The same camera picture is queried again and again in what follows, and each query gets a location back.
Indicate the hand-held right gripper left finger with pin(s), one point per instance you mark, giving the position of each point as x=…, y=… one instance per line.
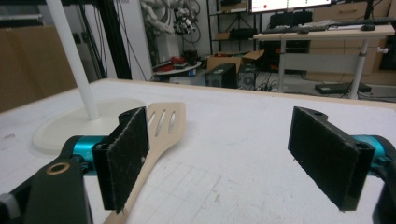
x=124, y=158

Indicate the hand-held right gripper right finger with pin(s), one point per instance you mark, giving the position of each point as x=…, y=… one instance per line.
x=327, y=155

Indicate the slotted wooden spatula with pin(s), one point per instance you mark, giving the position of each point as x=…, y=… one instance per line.
x=155, y=146

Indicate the flat black device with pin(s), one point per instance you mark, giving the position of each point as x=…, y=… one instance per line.
x=341, y=88

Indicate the white lamp stand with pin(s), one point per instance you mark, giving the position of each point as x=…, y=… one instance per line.
x=81, y=93

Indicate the round white table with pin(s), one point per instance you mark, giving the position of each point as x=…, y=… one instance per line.
x=177, y=69

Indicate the wooden desk with white legs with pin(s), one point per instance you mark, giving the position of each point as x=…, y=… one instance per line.
x=323, y=49

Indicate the grey computer case with fan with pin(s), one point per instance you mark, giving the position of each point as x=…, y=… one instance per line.
x=247, y=77

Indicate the black computer tower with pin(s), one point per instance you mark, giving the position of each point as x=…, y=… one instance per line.
x=221, y=76

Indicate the brown cardboard panel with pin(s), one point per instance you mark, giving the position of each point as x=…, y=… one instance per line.
x=32, y=67

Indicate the black keyboard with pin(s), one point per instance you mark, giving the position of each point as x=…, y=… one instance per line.
x=294, y=29

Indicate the black computer mouse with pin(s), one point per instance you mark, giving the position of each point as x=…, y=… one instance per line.
x=368, y=27

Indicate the open cardboard box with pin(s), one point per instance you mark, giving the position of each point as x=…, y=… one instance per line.
x=232, y=59

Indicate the computer monitor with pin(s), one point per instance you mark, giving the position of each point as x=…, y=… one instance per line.
x=289, y=5

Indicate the black metal shelf rack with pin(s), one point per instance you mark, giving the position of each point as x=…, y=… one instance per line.
x=232, y=28

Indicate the black metal frame post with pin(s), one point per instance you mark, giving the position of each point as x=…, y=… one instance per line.
x=115, y=39

